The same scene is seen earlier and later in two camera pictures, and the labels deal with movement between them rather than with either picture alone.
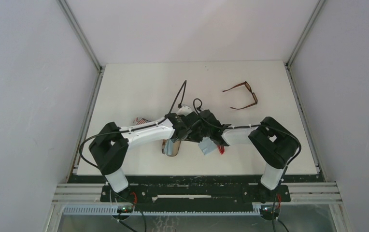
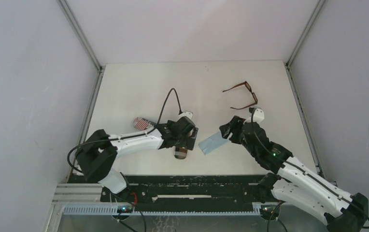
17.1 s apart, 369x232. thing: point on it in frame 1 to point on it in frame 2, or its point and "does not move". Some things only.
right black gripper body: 210,127 to 231,128
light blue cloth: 207,146 does not move
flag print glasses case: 138,121 does not move
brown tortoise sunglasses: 246,83 does not move
